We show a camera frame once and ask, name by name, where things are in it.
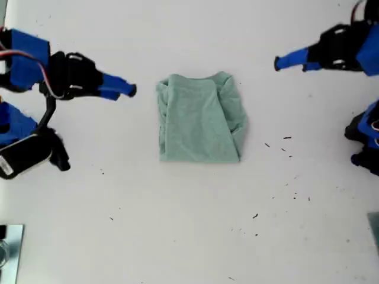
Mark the black camera stalk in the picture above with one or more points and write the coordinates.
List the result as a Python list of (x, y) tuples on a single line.
[(48, 114)]

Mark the black camera box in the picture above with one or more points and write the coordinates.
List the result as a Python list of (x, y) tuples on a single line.
[(23, 156)]

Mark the light green t-shirt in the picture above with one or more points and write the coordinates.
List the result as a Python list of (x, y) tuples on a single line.
[(198, 118)]

